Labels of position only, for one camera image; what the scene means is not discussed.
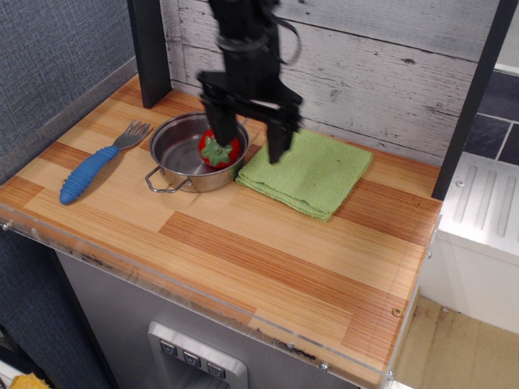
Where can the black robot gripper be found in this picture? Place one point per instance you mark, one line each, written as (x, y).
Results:
(250, 84)

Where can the green cloth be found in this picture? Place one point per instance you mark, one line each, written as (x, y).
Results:
(313, 177)

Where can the clear acrylic edge guard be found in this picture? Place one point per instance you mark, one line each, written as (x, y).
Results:
(303, 348)

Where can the red toy tomato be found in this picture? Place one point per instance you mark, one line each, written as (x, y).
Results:
(215, 155)

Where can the silver metal pot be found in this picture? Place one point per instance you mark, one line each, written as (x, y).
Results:
(174, 146)

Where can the grey toy fridge cabinet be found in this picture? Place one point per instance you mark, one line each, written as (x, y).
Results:
(119, 311)

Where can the silver dispenser panel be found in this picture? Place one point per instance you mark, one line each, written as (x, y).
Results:
(184, 362)

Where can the white toy sink unit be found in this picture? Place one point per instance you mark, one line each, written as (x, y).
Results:
(472, 265)

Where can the yellow object in corner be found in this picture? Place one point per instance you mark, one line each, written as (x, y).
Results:
(28, 381)

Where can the dark left frame post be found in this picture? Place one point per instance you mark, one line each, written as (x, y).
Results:
(150, 50)

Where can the dark frame post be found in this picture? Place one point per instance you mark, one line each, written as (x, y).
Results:
(150, 50)
(482, 75)

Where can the blue handled metal fork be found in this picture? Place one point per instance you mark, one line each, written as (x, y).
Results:
(82, 176)

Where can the dark right frame post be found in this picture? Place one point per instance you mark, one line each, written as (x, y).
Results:
(482, 75)

